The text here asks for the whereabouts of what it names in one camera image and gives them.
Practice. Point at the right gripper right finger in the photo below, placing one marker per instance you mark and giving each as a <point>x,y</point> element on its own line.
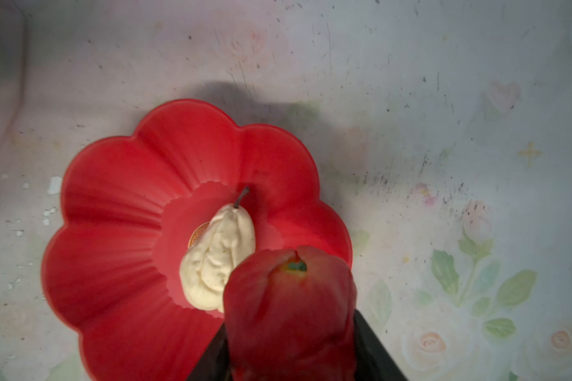
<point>373,361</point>

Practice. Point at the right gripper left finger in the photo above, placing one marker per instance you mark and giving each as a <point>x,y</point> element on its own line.
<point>214,365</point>

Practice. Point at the red fake apple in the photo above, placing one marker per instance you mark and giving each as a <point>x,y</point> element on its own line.
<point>289,315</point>

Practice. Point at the red flower-shaped bowl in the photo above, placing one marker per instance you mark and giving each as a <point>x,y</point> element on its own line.
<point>131,206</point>

